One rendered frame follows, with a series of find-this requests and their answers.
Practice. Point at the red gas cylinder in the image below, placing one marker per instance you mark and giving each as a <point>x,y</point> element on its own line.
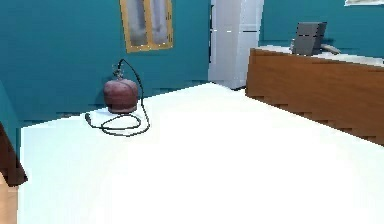
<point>120,94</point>

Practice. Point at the white fridge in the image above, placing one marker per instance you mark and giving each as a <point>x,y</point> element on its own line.
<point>234,41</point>

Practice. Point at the yellow framed window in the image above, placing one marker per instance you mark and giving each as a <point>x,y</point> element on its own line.
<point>147,24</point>

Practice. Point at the brown wooden counter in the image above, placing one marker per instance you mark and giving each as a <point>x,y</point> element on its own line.
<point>316,90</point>

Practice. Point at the grey toaster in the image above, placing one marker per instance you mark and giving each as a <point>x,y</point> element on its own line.
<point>308,38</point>

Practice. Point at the grey flat utensil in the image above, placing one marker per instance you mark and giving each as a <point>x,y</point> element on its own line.
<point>330,49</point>

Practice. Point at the dark brown wooden furniture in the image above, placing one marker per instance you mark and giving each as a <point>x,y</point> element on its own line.
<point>9,163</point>

